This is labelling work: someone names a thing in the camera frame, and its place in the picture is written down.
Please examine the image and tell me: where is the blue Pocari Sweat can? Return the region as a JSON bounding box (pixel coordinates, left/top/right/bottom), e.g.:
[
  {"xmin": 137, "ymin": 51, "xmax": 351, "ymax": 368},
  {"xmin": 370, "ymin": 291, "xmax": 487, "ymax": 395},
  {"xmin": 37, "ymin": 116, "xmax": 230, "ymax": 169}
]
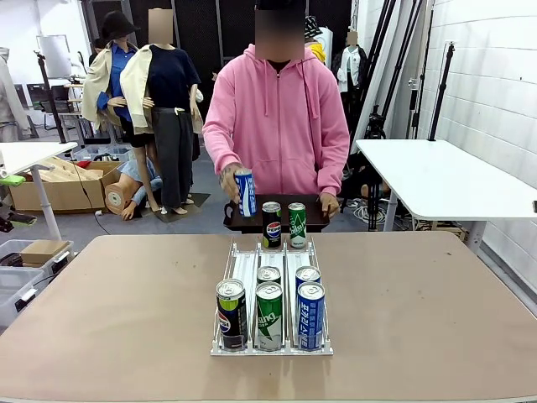
[
  {"xmin": 295, "ymin": 265, "xmax": 322, "ymax": 290},
  {"xmin": 296, "ymin": 281, "xmax": 326, "ymax": 352},
  {"xmin": 233, "ymin": 167, "xmax": 258, "ymax": 218}
]

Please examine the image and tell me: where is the dark brown serving tray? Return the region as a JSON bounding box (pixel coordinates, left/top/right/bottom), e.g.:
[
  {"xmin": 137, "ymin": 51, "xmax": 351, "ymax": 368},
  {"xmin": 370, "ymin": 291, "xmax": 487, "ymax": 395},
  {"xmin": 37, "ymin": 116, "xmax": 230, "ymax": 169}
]
[{"xmin": 222, "ymin": 193, "xmax": 331, "ymax": 233}]

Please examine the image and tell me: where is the pink-sleeved right forearm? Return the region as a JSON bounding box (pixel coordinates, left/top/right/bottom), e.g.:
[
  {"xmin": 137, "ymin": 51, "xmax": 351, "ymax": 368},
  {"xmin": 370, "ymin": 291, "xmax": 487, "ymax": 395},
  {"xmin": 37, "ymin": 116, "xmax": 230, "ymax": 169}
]
[{"xmin": 203, "ymin": 125, "xmax": 244, "ymax": 175}]

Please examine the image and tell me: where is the pink-sleeved left forearm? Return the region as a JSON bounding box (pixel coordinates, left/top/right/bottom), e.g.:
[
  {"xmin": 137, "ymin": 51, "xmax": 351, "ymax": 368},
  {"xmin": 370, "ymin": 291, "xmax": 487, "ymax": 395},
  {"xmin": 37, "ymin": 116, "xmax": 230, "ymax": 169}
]
[{"xmin": 316, "ymin": 133, "xmax": 351, "ymax": 198}]

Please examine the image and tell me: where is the person in pink hoodie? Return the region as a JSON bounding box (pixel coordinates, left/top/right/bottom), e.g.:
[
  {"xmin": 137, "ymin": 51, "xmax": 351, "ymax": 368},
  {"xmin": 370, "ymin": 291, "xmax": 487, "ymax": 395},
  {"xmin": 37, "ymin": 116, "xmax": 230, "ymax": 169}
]
[{"xmin": 201, "ymin": 0, "xmax": 352, "ymax": 198}]

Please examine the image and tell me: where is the person's right hand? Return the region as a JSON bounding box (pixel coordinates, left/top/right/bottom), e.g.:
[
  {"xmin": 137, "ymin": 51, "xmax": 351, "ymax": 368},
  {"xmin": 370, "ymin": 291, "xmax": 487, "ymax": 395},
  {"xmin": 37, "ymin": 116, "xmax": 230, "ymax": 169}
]
[{"xmin": 218, "ymin": 162, "xmax": 245, "ymax": 207}]

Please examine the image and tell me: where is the person's left hand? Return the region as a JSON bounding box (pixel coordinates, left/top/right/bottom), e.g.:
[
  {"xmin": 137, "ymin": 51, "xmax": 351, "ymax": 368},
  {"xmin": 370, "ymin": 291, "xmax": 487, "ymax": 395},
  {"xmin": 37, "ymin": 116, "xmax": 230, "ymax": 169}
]
[{"xmin": 319, "ymin": 193, "xmax": 341, "ymax": 220}]

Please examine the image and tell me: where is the white table with slim leg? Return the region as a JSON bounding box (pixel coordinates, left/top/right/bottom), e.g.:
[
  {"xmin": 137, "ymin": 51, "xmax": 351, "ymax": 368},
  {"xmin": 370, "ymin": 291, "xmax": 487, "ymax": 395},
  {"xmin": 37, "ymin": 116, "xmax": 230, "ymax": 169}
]
[{"xmin": 0, "ymin": 141, "xmax": 79, "ymax": 243}]

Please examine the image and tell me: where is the small flat brown carton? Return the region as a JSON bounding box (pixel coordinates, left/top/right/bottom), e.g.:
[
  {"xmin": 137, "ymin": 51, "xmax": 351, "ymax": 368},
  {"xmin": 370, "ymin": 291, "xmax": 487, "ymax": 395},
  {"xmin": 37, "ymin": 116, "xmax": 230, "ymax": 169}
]
[{"xmin": 20, "ymin": 239, "xmax": 71, "ymax": 265}]

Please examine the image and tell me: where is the brown cardboard box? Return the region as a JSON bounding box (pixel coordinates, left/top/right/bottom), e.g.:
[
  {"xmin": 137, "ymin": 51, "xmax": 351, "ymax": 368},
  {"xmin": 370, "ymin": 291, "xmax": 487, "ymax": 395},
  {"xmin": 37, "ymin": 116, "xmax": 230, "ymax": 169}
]
[{"xmin": 8, "ymin": 155, "xmax": 125, "ymax": 213}]

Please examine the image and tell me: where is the clear bin holding carton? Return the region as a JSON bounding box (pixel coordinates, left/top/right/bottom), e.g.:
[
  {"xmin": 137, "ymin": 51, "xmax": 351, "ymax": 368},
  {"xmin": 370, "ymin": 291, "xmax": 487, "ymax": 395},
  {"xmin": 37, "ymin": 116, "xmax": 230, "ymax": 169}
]
[{"xmin": 0, "ymin": 238, "xmax": 76, "ymax": 274}]

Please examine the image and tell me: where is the clear lidded storage bin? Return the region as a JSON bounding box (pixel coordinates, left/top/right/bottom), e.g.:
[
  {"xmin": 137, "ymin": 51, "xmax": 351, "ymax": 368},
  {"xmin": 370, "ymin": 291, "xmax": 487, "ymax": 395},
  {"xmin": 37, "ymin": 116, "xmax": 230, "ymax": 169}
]
[{"xmin": 0, "ymin": 266, "xmax": 45, "ymax": 328}]

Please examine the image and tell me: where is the mannequin in grey hoodie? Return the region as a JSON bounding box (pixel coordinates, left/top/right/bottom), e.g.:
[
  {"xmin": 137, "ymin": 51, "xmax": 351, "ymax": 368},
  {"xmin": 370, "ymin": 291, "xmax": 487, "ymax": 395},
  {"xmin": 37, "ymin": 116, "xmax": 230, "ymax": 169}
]
[{"xmin": 0, "ymin": 46, "xmax": 30, "ymax": 144}]

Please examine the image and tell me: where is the black office chair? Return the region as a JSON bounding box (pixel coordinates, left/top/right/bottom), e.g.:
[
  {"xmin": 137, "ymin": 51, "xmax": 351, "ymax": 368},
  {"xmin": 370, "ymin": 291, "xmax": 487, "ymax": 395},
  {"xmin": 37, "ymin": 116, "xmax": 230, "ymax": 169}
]
[{"xmin": 27, "ymin": 82, "xmax": 64, "ymax": 114}]

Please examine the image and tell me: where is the lying mannequin in denim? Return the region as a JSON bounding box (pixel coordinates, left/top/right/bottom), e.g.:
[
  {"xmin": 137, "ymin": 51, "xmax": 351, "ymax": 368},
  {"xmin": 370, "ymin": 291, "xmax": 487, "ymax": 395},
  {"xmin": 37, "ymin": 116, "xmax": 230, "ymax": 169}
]
[{"xmin": 104, "ymin": 159, "xmax": 163, "ymax": 222}]

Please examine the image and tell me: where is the white board on stand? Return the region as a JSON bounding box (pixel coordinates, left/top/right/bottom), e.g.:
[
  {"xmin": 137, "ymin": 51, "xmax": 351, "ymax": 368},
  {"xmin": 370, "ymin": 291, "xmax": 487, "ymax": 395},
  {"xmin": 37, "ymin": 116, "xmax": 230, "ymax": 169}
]
[{"xmin": 36, "ymin": 34, "xmax": 73, "ymax": 80}]

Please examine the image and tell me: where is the mannequin with blue shirt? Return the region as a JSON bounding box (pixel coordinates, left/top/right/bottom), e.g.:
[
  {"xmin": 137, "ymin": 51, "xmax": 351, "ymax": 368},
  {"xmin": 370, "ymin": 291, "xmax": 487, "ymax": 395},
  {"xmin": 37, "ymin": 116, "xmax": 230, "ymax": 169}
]
[{"xmin": 81, "ymin": 11, "xmax": 143, "ymax": 148}]

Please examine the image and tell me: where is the mannequin with navy top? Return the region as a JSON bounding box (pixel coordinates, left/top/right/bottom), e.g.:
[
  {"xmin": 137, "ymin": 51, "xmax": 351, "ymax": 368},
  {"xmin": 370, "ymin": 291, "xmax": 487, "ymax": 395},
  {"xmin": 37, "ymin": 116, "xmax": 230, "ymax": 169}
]
[{"xmin": 119, "ymin": 8, "xmax": 212, "ymax": 223}]

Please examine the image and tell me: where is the black Pepsi can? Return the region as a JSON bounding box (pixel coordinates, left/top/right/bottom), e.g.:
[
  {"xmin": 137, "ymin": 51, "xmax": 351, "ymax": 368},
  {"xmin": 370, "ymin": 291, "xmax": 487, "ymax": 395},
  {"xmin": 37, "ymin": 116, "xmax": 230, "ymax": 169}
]
[
  {"xmin": 216, "ymin": 279, "xmax": 249, "ymax": 352},
  {"xmin": 261, "ymin": 201, "xmax": 283, "ymax": 250}
]

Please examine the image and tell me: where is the green Chilsung cider can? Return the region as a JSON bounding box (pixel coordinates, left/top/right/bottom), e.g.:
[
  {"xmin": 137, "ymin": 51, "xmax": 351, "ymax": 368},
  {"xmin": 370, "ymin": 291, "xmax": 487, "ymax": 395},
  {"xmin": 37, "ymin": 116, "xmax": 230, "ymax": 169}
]
[
  {"xmin": 255, "ymin": 281, "xmax": 284, "ymax": 352},
  {"xmin": 256, "ymin": 265, "xmax": 283, "ymax": 289},
  {"xmin": 287, "ymin": 202, "xmax": 308, "ymax": 249}
]

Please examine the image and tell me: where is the white can dispenser rack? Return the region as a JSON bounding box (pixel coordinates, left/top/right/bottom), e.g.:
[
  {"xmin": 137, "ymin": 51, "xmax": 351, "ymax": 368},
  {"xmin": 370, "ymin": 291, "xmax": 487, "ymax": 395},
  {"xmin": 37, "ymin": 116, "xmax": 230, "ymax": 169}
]
[{"xmin": 210, "ymin": 235, "xmax": 335, "ymax": 357}]

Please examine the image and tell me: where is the patterned black bucket hat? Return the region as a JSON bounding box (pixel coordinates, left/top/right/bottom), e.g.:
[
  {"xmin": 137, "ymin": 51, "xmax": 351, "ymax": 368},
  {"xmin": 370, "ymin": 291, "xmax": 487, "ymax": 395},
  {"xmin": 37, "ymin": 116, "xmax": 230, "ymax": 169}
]
[{"xmin": 304, "ymin": 15, "xmax": 323, "ymax": 39}]

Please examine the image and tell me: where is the mannequin with white jacket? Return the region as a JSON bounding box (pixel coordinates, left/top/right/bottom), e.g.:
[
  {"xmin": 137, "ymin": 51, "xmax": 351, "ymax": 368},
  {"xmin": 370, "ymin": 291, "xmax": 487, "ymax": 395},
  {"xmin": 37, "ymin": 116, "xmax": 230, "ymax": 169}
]
[{"xmin": 331, "ymin": 31, "xmax": 370, "ymax": 139}]

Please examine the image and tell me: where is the black leaning pole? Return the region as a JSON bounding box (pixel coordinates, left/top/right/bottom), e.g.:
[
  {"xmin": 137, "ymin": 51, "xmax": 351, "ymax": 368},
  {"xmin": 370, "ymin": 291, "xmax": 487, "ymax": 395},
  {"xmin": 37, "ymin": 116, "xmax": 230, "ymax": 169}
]
[
  {"xmin": 379, "ymin": 0, "xmax": 425, "ymax": 113},
  {"xmin": 341, "ymin": 0, "xmax": 398, "ymax": 156}
]

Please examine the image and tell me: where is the white table with rounded corner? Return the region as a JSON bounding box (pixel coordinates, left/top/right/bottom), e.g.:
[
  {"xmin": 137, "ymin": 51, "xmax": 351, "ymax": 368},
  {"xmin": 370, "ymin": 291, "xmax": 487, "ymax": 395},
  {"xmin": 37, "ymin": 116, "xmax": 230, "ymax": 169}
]
[{"xmin": 355, "ymin": 138, "xmax": 537, "ymax": 253}]

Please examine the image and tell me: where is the black upright light stand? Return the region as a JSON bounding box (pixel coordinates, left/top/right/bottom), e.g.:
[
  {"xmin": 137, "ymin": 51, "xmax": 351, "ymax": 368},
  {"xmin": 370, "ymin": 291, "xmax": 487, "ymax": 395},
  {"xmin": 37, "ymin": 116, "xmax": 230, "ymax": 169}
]
[{"xmin": 427, "ymin": 41, "xmax": 458, "ymax": 142}]

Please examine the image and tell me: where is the white cable coil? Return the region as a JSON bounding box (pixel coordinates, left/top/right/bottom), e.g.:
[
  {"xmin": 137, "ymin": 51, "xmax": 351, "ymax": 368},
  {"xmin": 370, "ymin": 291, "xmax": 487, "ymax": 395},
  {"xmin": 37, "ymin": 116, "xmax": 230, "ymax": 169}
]
[{"xmin": 352, "ymin": 199, "xmax": 389, "ymax": 223}]

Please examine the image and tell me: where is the black camera on tripod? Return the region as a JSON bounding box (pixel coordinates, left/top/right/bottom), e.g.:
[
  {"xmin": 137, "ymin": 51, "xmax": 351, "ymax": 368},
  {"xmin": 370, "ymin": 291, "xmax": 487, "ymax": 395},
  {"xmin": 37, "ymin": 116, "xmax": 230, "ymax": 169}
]
[{"xmin": 363, "ymin": 104, "xmax": 387, "ymax": 140}]

